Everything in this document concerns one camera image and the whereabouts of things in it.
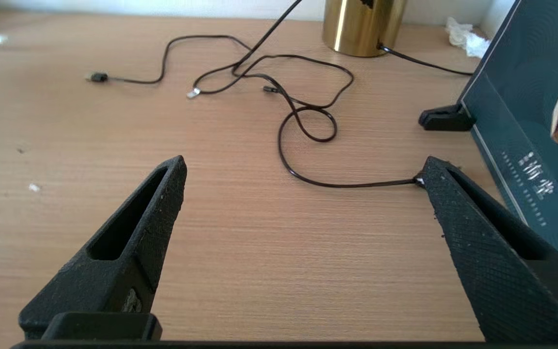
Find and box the gold desk lamp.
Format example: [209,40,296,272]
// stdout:
[323,0,408,58]

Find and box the crumpled white tissue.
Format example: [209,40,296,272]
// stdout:
[445,17,490,59]

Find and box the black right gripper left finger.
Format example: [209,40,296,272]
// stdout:
[18,155,187,339]

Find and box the black lamp power cord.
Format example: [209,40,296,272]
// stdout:
[233,0,476,189]

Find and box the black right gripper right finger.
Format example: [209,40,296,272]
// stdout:
[422,156,558,342]

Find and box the black stand clip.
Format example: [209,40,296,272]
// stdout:
[418,103,477,131]

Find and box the black USB cable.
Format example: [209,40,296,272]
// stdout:
[85,34,356,143]

